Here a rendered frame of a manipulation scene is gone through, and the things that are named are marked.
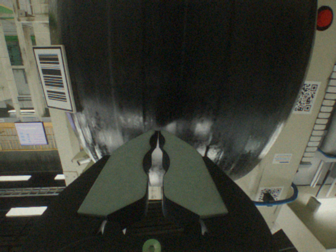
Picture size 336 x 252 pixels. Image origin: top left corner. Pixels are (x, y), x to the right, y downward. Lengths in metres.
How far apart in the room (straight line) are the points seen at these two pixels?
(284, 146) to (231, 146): 0.31
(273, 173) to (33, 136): 4.38
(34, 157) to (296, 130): 13.09
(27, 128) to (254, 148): 4.40
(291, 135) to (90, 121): 0.44
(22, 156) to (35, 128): 9.22
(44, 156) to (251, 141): 12.72
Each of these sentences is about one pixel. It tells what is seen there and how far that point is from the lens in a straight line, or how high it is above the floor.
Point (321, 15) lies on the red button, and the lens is 0.46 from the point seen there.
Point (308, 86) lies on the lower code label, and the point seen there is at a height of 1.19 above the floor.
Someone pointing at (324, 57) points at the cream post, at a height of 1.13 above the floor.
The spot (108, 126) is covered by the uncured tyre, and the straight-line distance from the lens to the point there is 0.16.
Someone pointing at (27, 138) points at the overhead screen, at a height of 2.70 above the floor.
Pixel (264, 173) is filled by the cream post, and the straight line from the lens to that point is 0.50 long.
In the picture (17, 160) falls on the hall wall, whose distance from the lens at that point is 13.87.
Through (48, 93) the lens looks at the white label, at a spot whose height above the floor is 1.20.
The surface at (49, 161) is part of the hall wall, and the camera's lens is 12.86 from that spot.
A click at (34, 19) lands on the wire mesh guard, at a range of 0.93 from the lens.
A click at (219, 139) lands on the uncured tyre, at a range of 0.17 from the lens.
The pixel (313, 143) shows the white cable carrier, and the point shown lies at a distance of 0.56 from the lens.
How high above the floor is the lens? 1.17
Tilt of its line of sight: 20 degrees up
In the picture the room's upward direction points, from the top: 178 degrees counter-clockwise
